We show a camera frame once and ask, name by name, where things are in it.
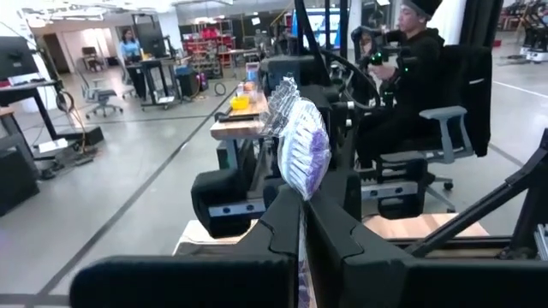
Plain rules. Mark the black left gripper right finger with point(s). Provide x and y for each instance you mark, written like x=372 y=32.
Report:
x=406 y=286

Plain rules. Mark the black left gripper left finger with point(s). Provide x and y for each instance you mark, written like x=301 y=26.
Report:
x=192 y=282

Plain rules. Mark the purple toothbrush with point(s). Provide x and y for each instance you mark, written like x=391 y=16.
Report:
x=306 y=149

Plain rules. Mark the black stand foot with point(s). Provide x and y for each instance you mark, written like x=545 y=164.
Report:
x=218 y=192
x=398 y=171

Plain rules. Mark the silver aluminium extrusion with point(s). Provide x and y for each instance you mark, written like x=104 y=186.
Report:
x=541 y=241

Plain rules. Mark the wooden workbench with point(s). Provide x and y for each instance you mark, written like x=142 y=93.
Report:
x=240 y=124

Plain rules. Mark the grey office chair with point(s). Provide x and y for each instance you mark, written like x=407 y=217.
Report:
x=445 y=124
x=103 y=96

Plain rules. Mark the yellow container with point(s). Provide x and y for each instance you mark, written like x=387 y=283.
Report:
x=240 y=102

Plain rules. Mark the black computer tower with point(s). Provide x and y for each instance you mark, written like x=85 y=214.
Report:
x=17 y=184

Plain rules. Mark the black jacket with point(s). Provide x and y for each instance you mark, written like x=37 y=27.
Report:
x=466 y=94

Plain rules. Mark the black standing desk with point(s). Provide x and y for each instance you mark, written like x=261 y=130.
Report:
x=25 y=87
x=156 y=68

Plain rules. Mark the person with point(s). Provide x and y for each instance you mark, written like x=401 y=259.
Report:
x=411 y=64
x=129 y=47

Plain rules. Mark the shelf with red bins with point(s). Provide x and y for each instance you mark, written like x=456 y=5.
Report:
x=210 y=47

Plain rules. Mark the monitor with blue screen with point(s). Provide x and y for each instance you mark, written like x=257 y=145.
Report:
x=319 y=25

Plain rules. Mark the black monitor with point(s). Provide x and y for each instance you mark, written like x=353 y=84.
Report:
x=17 y=57

